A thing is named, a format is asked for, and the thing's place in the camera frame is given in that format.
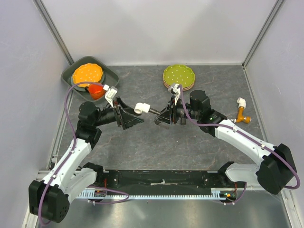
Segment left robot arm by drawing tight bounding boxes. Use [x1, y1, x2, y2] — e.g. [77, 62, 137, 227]
[28, 97, 151, 225]

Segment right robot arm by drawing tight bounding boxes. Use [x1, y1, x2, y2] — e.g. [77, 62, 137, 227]
[154, 86, 301, 195]

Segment small black connector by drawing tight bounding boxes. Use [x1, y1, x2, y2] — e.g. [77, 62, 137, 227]
[180, 118, 186, 126]

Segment purple cable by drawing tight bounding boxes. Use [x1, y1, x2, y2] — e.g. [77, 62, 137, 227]
[38, 82, 130, 225]
[178, 85, 300, 206]

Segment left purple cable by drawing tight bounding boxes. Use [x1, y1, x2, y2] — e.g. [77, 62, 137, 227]
[38, 82, 130, 225]

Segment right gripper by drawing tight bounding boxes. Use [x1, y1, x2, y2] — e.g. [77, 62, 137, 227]
[155, 95, 200, 125]

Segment dark green square tray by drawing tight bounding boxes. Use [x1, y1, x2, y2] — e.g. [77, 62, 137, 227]
[61, 56, 120, 104]

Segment grey-green plate under orange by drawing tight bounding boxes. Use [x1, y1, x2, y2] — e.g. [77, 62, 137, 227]
[70, 70, 105, 92]

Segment white pvc elbow fitting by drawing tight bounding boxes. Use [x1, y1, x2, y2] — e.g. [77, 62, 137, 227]
[134, 103, 151, 114]

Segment dark grey metal faucet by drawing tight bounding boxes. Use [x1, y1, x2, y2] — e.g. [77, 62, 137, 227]
[149, 108, 171, 130]

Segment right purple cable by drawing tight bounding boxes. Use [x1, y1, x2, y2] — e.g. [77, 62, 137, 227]
[178, 85, 300, 206]

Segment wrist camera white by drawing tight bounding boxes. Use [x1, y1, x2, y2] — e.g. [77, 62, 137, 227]
[168, 83, 182, 105]
[103, 85, 118, 108]

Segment orange faucet with white elbow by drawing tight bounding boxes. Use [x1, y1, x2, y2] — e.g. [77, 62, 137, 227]
[234, 97, 251, 124]

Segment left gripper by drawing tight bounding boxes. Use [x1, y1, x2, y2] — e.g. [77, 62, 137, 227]
[93, 96, 144, 130]

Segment green polka dot plate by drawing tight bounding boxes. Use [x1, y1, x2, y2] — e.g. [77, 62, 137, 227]
[163, 64, 195, 83]

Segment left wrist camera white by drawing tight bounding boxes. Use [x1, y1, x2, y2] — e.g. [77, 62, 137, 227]
[103, 85, 118, 108]

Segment orange polka dot plate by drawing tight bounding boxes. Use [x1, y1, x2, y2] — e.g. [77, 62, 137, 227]
[72, 63, 104, 88]

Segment orange mug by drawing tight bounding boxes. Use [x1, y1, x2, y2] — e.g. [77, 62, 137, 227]
[85, 83, 106, 100]

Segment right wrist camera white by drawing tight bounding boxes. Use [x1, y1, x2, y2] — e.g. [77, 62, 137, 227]
[168, 83, 182, 105]

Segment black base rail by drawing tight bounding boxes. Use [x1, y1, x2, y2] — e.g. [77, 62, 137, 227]
[96, 170, 230, 196]

